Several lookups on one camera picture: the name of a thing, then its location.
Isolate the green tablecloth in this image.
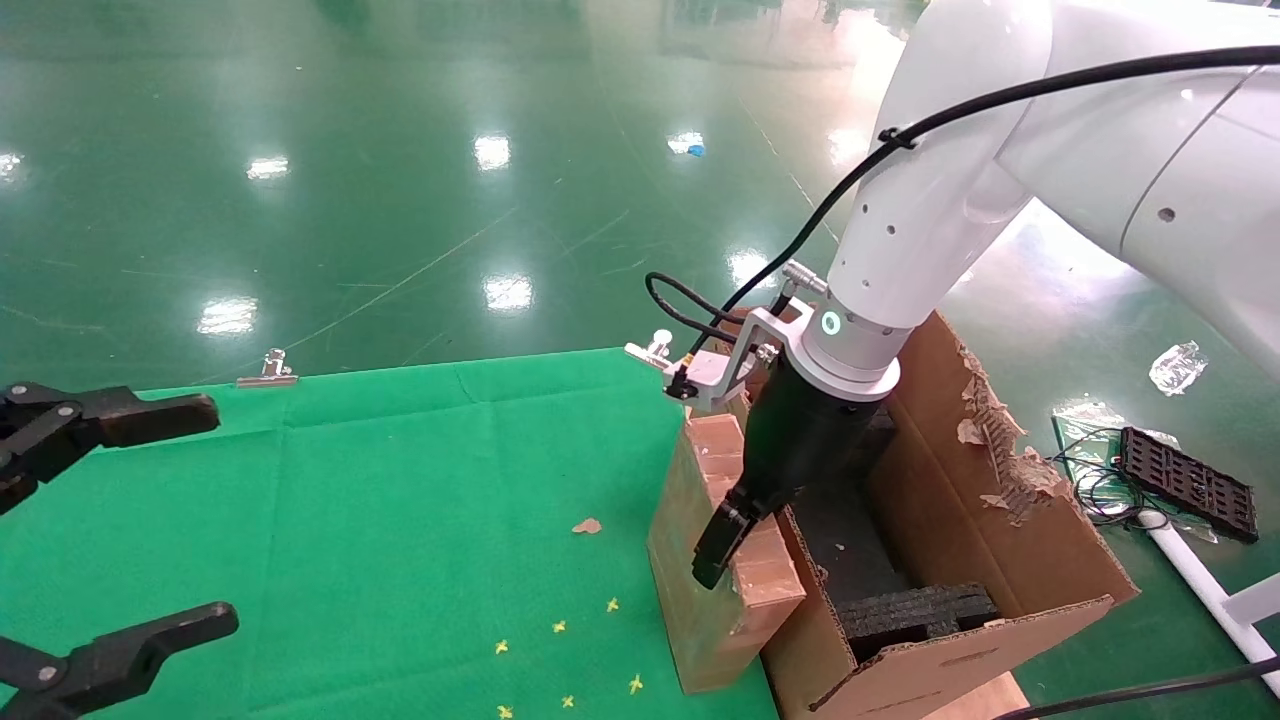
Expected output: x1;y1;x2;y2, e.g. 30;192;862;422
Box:
0;345;781;720

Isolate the silver binder clip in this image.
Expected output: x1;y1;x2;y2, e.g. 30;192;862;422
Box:
236;348;299;389
625;328;673;373

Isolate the crumpled clear plastic bag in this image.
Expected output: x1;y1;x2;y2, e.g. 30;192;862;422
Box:
1150;341;1208;396

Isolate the flat clear plastic bag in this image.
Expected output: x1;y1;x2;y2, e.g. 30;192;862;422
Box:
1052;400;1131;443

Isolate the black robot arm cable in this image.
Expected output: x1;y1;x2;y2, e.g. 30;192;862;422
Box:
645;45;1280;401

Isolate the white tube frame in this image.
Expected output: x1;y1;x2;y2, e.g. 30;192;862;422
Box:
1140;510;1280;696

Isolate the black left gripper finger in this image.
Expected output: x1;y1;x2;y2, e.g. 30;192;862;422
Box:
0;382;221;516
0;602;241;720

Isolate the large open cardboard carton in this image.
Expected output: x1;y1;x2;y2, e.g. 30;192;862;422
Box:
700;305;1141;720

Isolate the black perforated grid tray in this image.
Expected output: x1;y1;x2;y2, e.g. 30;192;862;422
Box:
1117;426;1259;544

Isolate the wooden stand top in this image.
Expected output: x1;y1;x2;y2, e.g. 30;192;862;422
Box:
925;672;1033;720

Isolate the black hanging cable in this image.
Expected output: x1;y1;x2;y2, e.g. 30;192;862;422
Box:
990;655;1280;720

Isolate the thin black cable coil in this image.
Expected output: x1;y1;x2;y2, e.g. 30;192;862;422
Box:
1045;425;1161;529

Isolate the black foam bottom pad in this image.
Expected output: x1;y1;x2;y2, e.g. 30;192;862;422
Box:
790;470;911;601

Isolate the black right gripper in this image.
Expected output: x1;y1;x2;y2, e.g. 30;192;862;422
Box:
692;355;893;591

